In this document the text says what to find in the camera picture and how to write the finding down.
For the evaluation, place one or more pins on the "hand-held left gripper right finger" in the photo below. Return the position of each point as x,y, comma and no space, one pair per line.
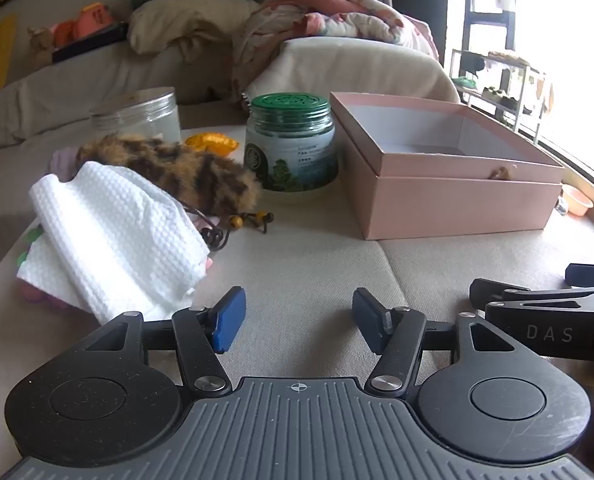
369,320

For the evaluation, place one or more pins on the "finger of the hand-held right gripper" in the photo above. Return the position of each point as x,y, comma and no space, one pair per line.
589,274
497,291

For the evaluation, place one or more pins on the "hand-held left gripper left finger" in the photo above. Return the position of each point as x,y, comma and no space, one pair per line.
229,317

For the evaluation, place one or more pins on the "pink cardboard box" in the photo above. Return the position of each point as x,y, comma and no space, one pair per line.
452,200

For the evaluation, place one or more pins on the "white waffle paper towel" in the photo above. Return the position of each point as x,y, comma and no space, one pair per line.
112,230

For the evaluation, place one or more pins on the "tiger striped furry plush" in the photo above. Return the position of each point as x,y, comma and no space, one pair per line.
187,170

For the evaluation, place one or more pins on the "pink lilac cloth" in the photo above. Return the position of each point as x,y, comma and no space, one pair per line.
62,160

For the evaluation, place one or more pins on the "small brown fur tuft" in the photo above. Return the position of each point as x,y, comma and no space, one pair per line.
501,173

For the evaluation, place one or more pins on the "green lid jar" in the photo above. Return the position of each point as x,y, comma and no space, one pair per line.
297,160

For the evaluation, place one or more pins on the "orange crumpled wrapper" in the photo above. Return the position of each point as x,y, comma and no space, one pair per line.
212,142

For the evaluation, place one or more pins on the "metal shoe rack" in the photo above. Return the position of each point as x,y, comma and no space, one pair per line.
502,85

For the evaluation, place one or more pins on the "clear plastic jar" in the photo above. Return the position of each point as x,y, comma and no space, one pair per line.
142,115

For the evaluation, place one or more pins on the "cream covered sofa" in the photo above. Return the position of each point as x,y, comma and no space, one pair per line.
77,90

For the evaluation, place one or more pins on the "cream pillow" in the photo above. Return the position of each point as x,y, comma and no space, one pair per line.
187,25

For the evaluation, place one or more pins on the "dark flat board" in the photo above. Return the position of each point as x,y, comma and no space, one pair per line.
92,42

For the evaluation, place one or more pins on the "pink floral blanket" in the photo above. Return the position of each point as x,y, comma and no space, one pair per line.
337,12

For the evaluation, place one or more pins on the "orange pink plush toy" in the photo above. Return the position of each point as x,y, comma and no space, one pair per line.
94,20

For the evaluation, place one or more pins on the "tan plush toy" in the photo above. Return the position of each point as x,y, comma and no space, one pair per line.
39,45

